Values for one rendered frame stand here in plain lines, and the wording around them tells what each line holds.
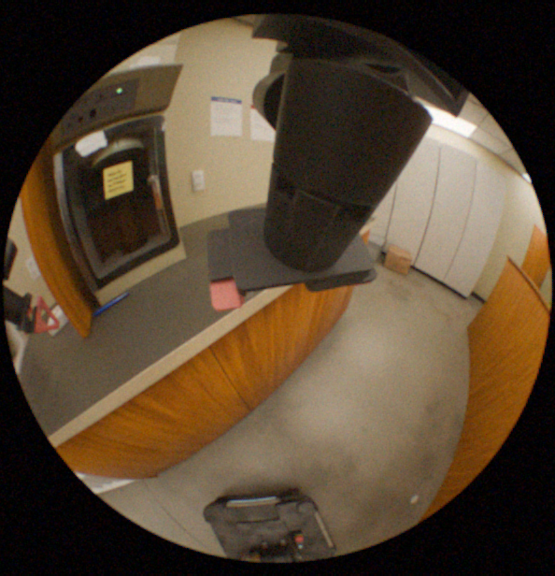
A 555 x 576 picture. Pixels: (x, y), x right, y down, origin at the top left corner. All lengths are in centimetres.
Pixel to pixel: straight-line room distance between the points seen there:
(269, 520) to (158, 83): 149
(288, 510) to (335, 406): 75
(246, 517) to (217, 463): 43
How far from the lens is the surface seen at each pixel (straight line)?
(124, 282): 55
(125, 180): 50
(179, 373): 41
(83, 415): 43
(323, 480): 124
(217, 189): 107
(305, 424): 119
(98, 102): 52
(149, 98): 53
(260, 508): 102
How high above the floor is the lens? 117
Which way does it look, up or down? 39 degrees down
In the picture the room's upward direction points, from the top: straight up
